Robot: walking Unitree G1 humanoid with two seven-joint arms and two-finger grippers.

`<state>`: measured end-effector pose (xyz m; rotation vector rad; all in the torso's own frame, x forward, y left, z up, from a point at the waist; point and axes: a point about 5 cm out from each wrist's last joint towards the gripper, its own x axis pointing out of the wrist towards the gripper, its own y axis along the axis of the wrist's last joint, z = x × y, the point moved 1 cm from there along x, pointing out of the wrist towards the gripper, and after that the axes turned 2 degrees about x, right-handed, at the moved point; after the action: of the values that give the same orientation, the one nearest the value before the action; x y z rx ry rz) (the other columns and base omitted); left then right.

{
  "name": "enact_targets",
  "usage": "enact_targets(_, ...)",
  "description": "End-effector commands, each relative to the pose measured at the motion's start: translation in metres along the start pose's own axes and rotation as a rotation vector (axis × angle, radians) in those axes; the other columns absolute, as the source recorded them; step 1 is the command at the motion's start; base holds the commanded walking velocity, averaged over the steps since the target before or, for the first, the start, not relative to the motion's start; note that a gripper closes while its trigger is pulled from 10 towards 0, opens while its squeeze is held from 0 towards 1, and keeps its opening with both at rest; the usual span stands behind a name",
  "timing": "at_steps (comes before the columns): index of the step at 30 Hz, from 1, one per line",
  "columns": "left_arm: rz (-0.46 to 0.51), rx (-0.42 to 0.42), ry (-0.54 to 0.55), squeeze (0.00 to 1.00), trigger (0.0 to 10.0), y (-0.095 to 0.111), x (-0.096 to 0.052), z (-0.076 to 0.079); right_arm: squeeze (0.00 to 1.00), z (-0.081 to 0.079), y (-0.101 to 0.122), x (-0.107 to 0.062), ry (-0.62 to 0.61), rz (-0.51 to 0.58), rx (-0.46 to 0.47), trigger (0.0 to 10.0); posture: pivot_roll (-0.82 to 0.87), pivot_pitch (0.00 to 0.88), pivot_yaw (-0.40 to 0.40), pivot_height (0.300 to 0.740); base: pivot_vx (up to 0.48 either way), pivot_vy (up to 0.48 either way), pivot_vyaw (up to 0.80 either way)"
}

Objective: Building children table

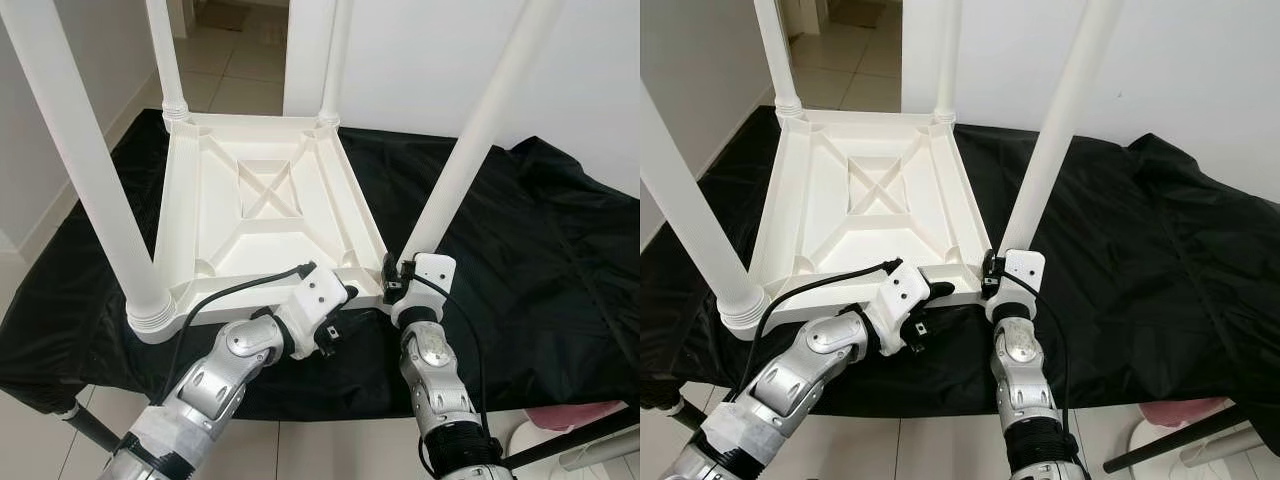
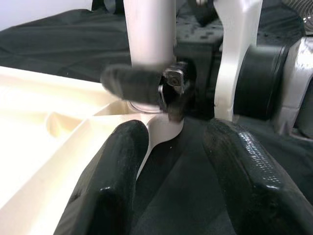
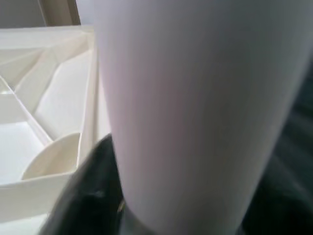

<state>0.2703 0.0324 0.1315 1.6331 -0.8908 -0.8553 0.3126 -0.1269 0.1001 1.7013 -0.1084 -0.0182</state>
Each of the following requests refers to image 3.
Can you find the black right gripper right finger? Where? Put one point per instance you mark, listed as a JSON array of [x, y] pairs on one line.
[[274, 215]]

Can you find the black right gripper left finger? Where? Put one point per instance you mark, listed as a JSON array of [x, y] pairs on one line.
[[85, 200]]

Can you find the white plastic children table top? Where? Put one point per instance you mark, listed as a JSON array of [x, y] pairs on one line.
[[49, 110]]

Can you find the white plastic table leg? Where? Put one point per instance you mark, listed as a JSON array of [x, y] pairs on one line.
[[195, 110]]

